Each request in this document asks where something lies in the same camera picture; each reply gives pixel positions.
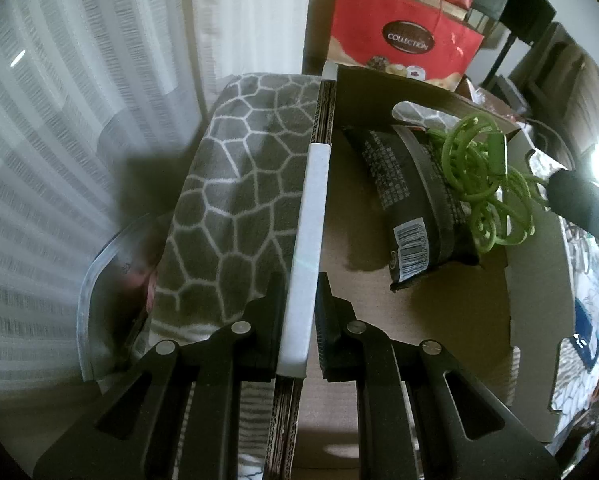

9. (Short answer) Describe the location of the grey white patterned blanket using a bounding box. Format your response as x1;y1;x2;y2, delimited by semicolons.
131;71;323;480

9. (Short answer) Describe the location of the black snack package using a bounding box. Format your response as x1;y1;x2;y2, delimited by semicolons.
343;125;479;292

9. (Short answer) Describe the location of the red collection gift bag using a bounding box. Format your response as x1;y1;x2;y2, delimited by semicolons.
328;0;483;91

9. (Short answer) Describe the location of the black speaker on stand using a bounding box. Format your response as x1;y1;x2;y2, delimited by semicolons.
482;0;555;90

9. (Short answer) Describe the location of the cardboard box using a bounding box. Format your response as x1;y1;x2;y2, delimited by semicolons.
266;58;578;480

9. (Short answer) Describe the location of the white striped curtain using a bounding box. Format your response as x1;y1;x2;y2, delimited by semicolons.
0;0;309;406

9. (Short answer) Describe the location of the green cord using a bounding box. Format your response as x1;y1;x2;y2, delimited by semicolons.
426;110;551;255

